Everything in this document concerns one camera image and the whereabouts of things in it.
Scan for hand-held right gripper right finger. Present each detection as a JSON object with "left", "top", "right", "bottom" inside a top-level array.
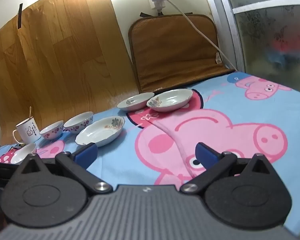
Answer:
[{"left": 180, "top": 142, "right": 278, "bottom": 193}]

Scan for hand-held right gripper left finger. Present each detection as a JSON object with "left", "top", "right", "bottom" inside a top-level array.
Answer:
[{"left": 15, "top": 142, "right": 113, "bottom": 194}]

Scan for white scalloped floral plate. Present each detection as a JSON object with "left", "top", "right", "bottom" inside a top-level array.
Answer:
[{"left": 75, "top": 116, "right": 125, "bottom": 147}]

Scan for white bowl red flowers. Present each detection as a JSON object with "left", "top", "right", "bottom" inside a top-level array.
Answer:
[
  {"left": 39, "top": 120, "right": 65, "bottom": 140},
  {"left": 10, "top": 143, "right": 37, "bottom": 165},
  {"left": 63, "top": 112, "right": 94, "bottom": 134}
]

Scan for stack of small plates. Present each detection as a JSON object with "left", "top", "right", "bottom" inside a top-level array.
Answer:
[{"left": 147, "top": 89, "right": 194, "bottom": 112}]

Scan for small white floral plate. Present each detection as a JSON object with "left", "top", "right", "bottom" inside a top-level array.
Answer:
[{"left": 117, "top": 92, "right": 155, "bottom": 112}]

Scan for white enamel mug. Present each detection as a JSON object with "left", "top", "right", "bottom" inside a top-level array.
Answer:
[{"left": 13, "top": 117, "right": 39, "bottom": 144}]

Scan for cartoon pig printed blanket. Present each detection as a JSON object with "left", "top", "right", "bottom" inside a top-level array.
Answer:
[{"left": 0, "top": 71, "right": 300, "bottom": 240}]

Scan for wood-pattern laminate sheet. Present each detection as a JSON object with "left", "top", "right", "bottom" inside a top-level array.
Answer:
[{"left": 0, "top": 0, "right": 140, "bottom": 147}]

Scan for brown seat cushion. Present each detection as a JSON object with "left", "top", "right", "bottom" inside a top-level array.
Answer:
[{"left": 128, "top": 12, "right": 237, "bottom": 93}]

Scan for frosted glass sliding door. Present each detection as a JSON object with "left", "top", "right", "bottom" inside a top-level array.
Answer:
[{"left": 206, "top": 0, "right": 300, "bottom": 93}]

